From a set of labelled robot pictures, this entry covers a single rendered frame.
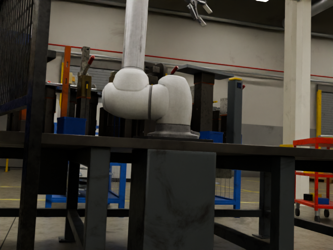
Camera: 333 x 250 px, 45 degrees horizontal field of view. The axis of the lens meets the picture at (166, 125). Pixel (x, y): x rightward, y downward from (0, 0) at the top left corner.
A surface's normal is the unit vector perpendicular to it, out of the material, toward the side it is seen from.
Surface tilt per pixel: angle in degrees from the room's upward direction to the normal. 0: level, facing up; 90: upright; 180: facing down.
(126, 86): 82
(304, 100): 90
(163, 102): 93
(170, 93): 89
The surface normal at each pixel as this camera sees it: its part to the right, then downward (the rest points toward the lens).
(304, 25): 0.29, -0.07
